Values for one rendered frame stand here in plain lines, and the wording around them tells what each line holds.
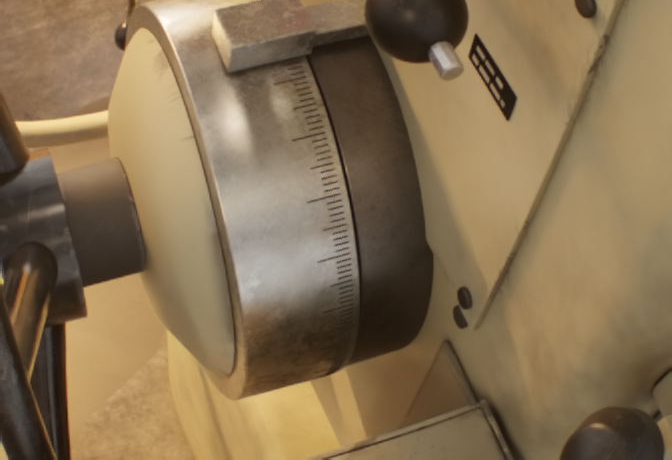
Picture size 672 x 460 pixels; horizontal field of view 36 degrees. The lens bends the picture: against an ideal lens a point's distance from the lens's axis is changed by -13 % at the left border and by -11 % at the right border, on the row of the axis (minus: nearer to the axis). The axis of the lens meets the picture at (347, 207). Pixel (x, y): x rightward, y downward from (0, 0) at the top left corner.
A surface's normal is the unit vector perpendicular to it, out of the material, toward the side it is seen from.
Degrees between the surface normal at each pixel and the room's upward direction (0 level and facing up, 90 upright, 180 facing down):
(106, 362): 0
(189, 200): 66
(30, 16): 0
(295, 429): 0
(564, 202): 90
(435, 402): 90
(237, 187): 33
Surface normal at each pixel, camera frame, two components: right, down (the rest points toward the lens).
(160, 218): -0.62, 0.22
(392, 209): 0.38, 0.23
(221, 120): 0.25, -0.28
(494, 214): -0.91, 0.25
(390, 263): 0.40, 0.47
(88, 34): 0.14, -0.56
